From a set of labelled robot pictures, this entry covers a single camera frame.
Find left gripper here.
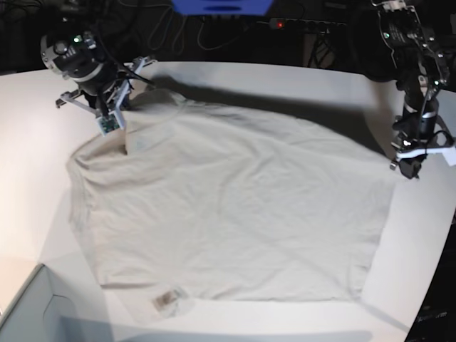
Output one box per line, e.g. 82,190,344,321
390,106,455,179

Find black power strip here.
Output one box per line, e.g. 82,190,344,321
257,18,346,34

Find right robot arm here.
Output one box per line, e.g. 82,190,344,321
40,31,155,135

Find blue overhead mount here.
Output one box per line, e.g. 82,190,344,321
172,0,274,16

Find grey t-shirt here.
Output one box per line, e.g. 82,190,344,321
68,90,401,321

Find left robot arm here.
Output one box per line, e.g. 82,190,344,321
372,1,455,180

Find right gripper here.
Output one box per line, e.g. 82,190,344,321
56,56,156,136

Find black labelled device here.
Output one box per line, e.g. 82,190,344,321
405,286,455,341

